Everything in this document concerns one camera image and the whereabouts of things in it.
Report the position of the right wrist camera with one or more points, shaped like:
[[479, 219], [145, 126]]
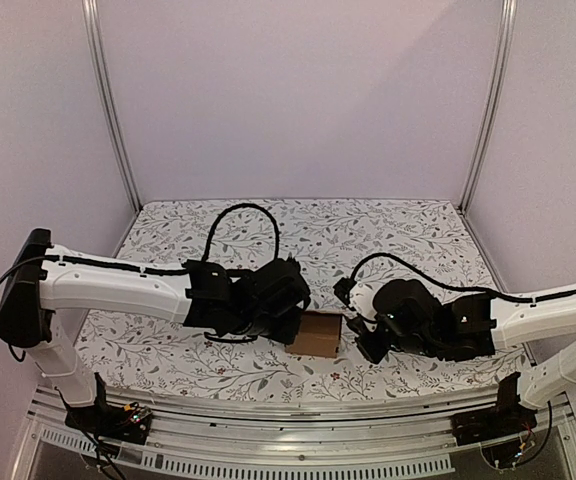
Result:
[[357, 297]]

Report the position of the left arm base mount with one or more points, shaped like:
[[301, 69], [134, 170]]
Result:
[[129, 423]]

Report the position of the perforated metal strip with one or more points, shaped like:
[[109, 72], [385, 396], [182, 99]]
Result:
[[220, 465]]

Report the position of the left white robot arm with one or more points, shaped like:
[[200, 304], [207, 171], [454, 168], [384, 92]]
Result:
[[229, 306]]

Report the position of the aluminium corner post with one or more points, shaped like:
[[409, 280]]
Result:
[[101, 71], [495, 89]]

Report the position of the aluminium front rail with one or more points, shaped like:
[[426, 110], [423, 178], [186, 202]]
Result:
[[313, 429]]

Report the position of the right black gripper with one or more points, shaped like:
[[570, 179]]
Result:
[[363, 340]]

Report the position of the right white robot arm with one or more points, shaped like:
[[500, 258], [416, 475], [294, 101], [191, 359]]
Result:
[[482, 322]]

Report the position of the right aluminium corner post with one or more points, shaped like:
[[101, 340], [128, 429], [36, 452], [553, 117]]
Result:
[[495, 89]]

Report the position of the brown cardboard box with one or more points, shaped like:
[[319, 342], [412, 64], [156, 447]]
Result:
[[319, 335]]

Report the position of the left aluminium corner post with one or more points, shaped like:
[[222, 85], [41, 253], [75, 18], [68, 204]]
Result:
[[101, 71]]

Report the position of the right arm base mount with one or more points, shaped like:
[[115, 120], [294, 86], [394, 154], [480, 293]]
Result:
[[506, 417]]

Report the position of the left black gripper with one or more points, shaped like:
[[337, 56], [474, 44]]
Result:
[[288, 332]]

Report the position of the floral patterned table mat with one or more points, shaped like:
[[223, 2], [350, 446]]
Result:
[[377, 240]]

